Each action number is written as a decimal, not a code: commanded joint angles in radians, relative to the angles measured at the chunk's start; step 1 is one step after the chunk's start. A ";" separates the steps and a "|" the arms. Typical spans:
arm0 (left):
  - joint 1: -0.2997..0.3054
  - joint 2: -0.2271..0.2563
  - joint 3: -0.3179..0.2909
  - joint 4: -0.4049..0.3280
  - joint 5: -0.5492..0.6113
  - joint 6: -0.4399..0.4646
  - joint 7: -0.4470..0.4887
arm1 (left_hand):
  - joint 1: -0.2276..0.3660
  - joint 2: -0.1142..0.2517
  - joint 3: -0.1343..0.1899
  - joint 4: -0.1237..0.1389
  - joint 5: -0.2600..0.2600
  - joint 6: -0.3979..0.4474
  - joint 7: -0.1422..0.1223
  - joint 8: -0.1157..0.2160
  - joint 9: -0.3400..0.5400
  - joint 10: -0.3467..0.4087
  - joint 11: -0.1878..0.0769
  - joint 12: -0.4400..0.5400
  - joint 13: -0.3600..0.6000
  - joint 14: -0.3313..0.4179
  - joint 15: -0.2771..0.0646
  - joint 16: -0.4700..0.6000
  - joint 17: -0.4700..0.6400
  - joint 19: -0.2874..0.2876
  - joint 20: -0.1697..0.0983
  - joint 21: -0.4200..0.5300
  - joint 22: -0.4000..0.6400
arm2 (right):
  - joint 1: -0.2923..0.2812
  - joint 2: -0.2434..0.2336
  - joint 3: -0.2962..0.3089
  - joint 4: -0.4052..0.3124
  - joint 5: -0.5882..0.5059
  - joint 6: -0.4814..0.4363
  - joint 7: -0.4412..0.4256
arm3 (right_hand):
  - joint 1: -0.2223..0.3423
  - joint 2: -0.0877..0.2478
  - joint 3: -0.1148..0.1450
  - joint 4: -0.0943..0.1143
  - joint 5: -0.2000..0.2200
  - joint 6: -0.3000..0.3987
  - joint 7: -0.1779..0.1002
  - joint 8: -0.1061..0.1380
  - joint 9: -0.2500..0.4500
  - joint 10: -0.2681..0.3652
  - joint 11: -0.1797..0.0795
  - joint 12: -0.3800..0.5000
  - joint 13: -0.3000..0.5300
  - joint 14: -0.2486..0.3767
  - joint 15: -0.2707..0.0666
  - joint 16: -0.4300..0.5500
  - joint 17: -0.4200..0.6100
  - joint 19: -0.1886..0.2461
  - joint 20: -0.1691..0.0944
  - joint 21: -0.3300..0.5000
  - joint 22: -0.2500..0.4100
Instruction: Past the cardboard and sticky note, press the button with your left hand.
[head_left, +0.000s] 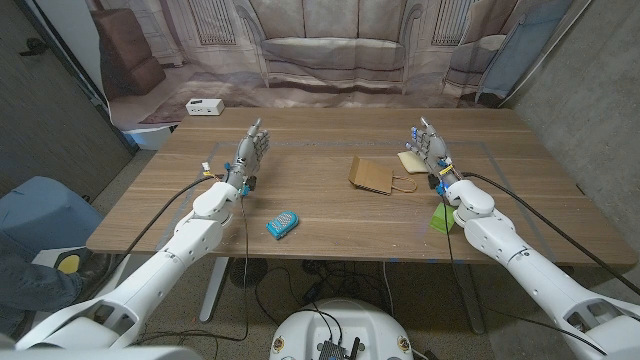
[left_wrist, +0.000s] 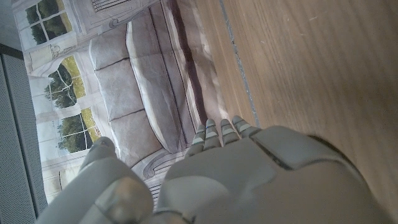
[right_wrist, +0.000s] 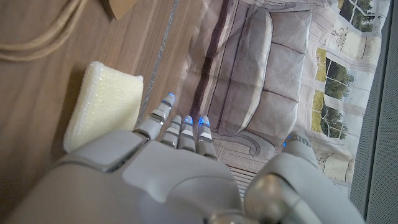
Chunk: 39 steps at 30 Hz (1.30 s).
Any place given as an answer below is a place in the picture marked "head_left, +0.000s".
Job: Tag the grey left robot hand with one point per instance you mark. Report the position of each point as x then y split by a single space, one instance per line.
247 152

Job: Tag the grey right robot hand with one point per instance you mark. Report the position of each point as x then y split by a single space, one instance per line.
435 150

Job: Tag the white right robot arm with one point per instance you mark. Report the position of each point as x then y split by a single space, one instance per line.
505 240

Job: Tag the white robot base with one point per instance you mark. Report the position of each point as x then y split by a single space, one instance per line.
345 322

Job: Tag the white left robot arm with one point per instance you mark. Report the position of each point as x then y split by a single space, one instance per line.
190 240

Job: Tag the cream foam sponge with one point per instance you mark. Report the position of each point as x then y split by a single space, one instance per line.
411 161

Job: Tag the white power strip box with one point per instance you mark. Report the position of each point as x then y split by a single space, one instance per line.
204 106

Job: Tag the brown paper bag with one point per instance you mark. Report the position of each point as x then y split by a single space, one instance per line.
370 175

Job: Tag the grey tape outline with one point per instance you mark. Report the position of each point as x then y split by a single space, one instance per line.
350 144

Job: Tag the black round fan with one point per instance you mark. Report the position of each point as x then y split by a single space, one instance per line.
248 272

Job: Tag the printed living room backdrop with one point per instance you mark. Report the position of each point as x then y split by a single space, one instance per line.
325 50

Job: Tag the white table leg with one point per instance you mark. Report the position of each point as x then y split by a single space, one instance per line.
215 290

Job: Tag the grey table leg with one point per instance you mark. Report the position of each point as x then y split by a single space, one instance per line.
472 300

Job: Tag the black electronics module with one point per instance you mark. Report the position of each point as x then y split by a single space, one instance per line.
332 350

